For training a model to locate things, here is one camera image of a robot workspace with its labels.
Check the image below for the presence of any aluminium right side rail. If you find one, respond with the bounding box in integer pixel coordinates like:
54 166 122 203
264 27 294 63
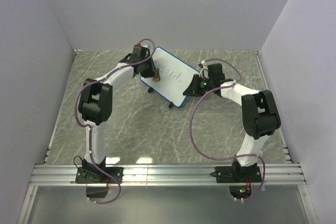
253 50 293 164

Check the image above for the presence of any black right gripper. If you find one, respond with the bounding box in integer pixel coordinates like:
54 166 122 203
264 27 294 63
183 75 213 99

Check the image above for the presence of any yellow black whiteboard eraser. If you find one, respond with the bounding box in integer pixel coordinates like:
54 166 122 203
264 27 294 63
152 68 160 82

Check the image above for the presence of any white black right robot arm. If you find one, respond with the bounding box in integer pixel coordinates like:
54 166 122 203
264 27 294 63
183 74 281 182

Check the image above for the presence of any aluminium rail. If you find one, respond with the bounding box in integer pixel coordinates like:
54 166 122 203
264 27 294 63
253 50 293 164
28 163 306 187

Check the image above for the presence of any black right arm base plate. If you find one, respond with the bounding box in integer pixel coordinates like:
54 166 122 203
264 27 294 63
210 166 262 184

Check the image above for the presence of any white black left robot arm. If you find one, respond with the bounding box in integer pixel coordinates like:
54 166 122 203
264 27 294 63
74 53 158 183

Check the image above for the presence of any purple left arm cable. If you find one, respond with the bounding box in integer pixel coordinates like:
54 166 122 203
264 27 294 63
74 38 156 205

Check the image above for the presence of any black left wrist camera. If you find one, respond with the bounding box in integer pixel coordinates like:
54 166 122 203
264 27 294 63
130 45 150 63

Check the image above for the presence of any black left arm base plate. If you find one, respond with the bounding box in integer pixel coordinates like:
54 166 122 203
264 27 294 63
75 167 124 184

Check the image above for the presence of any aluminium front rail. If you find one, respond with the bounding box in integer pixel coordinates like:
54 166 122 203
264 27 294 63
28 163 306 187

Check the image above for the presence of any blue framed whiteboard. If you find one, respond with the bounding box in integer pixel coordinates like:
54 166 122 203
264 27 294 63
140 47 199 108

